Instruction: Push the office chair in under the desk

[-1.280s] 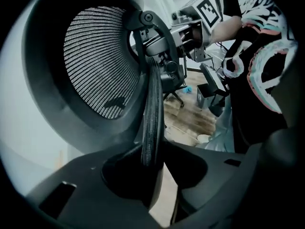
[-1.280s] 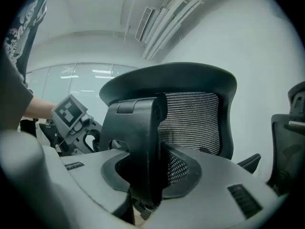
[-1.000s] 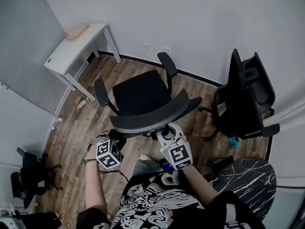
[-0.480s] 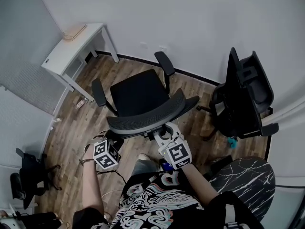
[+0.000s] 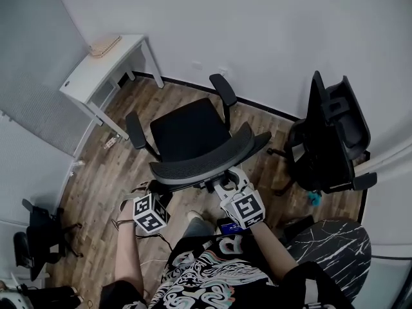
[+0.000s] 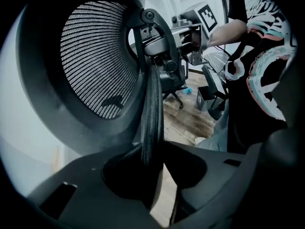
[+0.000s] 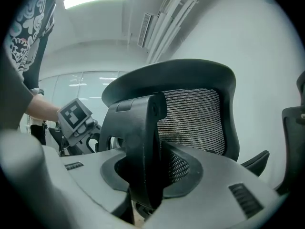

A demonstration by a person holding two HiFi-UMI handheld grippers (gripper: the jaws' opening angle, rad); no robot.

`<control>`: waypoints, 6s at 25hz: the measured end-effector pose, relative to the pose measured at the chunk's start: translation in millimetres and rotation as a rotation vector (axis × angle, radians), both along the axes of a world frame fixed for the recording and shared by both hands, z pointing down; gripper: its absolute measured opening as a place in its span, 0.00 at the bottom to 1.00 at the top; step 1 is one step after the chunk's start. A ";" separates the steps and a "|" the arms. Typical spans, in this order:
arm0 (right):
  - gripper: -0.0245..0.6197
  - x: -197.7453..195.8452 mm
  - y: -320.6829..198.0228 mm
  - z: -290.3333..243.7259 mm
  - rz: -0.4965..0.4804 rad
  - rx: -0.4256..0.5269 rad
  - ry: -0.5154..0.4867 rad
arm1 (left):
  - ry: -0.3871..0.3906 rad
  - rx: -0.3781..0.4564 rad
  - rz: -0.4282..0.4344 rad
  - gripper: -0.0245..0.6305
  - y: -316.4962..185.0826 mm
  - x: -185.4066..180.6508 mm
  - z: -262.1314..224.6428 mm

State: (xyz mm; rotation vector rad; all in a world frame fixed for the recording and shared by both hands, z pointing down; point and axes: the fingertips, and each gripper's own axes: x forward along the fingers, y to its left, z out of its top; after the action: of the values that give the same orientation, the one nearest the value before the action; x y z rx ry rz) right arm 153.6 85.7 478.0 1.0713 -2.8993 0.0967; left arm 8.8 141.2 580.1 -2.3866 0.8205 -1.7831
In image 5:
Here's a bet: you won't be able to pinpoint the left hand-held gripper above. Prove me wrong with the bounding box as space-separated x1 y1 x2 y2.
120 180 172 237

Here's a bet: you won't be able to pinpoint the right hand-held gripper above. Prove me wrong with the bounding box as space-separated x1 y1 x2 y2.
211 168 267 230

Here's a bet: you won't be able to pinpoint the black mesh office chair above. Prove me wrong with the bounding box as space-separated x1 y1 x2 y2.
124 73 273 195

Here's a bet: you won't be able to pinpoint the person's left forearm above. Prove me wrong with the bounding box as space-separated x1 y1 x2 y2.
114 219 145 291

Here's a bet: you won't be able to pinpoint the person's right forearm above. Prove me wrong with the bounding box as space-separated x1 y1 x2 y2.
250 221 299 283

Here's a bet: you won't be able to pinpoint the black swivel chair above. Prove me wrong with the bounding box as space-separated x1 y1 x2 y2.
12 198 84 282

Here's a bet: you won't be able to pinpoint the black office chair with headrest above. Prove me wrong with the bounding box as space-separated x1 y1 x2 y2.
266 70 378 196

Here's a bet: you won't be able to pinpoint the black device with blue screen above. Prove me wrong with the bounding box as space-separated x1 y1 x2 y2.
216 217 245 237

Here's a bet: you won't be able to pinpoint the person's blue jeans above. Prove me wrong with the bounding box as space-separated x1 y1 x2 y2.
182 216 216 239

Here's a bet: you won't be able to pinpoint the small teal object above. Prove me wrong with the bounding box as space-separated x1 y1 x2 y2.
306 190 323 207

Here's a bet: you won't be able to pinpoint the black printed T-shirt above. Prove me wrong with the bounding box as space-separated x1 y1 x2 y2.
102 233 355 309

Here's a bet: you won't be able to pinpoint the black marble round table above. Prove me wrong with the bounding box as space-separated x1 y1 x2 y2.
283 217 373 306

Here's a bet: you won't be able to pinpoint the white desk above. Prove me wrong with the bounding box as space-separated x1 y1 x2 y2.
59 33 165 141

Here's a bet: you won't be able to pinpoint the beige woven mat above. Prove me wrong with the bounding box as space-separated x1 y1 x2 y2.
88 35 122 57

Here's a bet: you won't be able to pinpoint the grey window blind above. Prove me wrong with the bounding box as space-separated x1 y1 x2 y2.
0 0 97 160

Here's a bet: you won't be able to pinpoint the black wrist cord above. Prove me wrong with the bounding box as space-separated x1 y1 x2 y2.
111 218 138 229

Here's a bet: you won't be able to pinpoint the black cable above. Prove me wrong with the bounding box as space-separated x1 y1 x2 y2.
135 232 176 254

